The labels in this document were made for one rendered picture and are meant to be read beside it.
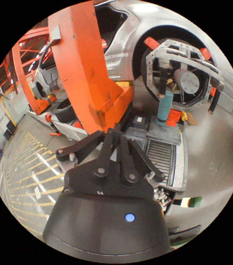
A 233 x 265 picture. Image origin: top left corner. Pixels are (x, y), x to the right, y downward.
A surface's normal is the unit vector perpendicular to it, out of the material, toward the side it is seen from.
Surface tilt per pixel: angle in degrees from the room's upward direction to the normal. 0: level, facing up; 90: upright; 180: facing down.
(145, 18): 90
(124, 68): 90
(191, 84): 90
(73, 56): 90
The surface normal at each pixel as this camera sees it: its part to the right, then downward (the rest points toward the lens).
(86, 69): 0.90, 0.22
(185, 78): -0.40, 0.71
